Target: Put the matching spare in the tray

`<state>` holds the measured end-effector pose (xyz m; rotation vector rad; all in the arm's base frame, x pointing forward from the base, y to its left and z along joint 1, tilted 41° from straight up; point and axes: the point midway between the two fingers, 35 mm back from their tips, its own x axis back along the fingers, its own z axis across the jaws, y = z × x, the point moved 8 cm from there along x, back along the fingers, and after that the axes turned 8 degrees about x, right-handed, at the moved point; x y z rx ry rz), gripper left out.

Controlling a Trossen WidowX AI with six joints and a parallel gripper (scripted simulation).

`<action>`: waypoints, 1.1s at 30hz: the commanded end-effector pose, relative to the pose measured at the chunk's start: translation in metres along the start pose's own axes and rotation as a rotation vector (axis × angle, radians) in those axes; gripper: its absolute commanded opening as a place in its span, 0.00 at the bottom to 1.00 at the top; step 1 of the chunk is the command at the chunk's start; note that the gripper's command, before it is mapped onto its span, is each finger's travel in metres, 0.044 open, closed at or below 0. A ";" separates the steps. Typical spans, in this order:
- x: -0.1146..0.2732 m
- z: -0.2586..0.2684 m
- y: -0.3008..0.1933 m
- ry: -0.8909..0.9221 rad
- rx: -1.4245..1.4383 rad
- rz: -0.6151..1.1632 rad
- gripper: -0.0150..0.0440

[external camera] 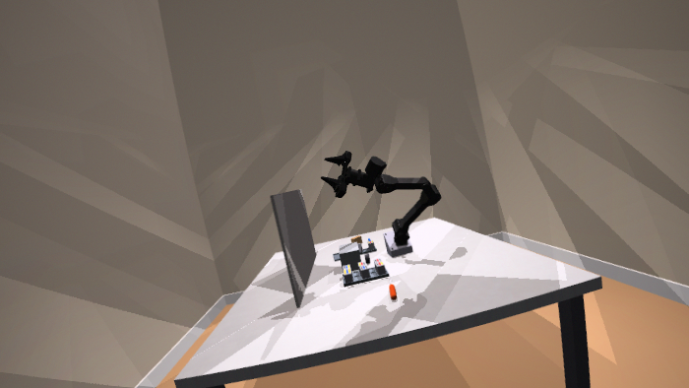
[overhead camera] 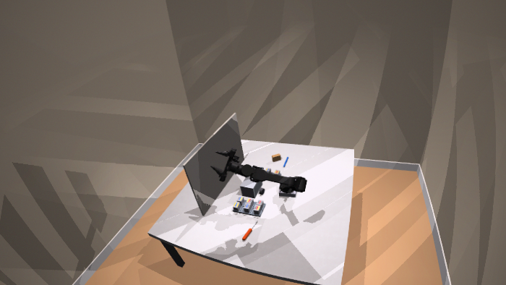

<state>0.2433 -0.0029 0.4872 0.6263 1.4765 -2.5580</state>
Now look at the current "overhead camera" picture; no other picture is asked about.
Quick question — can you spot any orange-handled screwdriver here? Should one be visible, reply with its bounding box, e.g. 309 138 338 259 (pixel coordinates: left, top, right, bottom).
242 226 253 240

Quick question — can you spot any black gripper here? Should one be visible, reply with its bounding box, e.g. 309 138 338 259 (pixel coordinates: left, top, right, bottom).
210 147 242 182

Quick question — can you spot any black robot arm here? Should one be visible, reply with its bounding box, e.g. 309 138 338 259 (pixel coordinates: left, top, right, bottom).
239 164 307 193

